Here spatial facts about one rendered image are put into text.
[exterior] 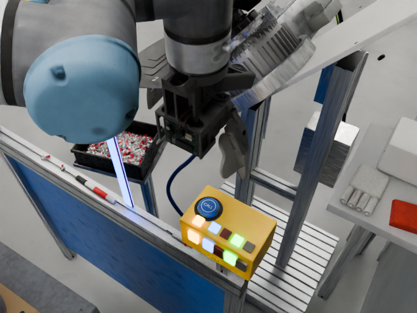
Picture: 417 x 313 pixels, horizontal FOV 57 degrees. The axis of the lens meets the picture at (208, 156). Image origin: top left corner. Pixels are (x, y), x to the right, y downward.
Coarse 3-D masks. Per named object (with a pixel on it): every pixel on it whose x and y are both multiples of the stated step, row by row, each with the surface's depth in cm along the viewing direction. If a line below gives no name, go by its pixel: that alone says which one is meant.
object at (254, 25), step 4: (256, 20) 96; (260, 20) 97; (252, 24) 96; (256, 24) 95; (248, 28) 95; (252, 28) 94; (240, 32) 96; (244, 32) 94; (248, 32) 94; (236, 36) 96; (240, 36) 94; (244, 36) 95; (232, 40) 97; (236, 40) 95; (240, 40) 95; (232, 44) 95; (236, 44) 95
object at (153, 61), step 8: (160, 40) 92; (152, 48) 90; (160, 48) 89; (144, 56) 88; (152, 56) 87; (160, 56) 86; (144, 64) 85; (152, 64) 84; (160, 64) 84; (168, 64) 84; (144, 72) 83; (152, 72) 82; (160, 72) 81; (144, 80) 80; (160, 80) 78; (152, 88) 77; (160, 88) 76
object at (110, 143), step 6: (108, 144) 82; (114, 144) 81; (114, 150) 82; (114, 156) 84; (114, 162) 86; (120, 168) 87; (120, 174) 89; (120, 180) 91; (120, 186) 94; (126, 186) 92; (126, 192) 94; (126, 198) 97
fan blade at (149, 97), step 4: (148, 88) 120; (148, 92) 119; (156, 92) 115; (160, 92) 114; (148, 96) 118; (152, 96) 116; (156, 96) 115; (160, 96) 113; (148, 100) 118; (152, 100) 116; (156, 100) 114; (148, 104) 117; (152, 104) 115; (148, 108) 116
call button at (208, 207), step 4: (204, 200) 74; (208, 200) 74; (212, 200) 74; (200, 204) 74; (204, 204) 74; (208, 204) 74; (212, 204) 74; (216, 204) 74; (200, 208) 73; (204, 208) 73; (208, 208) 73; (212, 208) 73; (216, 208) 73; (200, 212) 73; (204, 212) 72; (208, 212) 72; (212, 212) 72; (216, 212) 73; (204, 216) 73; (208, 216) 73; (212, 216) 73
